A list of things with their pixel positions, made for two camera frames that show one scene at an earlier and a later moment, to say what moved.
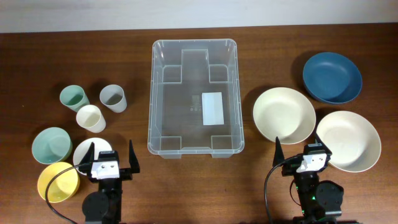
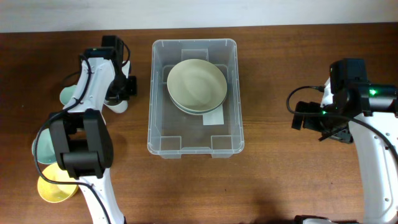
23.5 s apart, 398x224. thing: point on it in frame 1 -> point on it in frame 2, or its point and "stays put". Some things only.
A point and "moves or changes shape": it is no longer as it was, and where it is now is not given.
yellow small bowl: (61, 188) stays put
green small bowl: (51, 145) stays put
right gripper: (290, 166) -> (343, 135)
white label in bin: (212, 108) stays put
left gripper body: (125, 174) -> (124, 87)
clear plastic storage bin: (195, 102) stays put
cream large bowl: (352, 139) moves or changes shape
